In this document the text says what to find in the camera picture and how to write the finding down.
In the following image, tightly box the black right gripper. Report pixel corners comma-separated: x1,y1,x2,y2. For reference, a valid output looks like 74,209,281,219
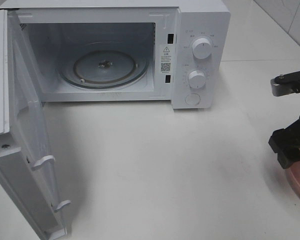
268,116,300,169

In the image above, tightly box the round white door button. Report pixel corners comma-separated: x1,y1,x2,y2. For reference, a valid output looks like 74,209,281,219
185,93,201,106

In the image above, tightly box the white microwave door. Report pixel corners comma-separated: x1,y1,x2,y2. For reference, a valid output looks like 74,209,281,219
0,9,70,240

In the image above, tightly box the lower white timer knob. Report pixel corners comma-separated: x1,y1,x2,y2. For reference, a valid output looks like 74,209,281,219
188,70,207,89

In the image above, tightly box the upper white power knob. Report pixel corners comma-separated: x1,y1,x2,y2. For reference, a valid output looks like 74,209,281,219
191,36,213,60

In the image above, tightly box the white microwave oven body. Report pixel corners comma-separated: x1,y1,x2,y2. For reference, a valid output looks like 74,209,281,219
0,0,231,109

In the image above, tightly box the glass microwave turntable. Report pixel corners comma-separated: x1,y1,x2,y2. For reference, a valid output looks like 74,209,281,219
58,41,154,90

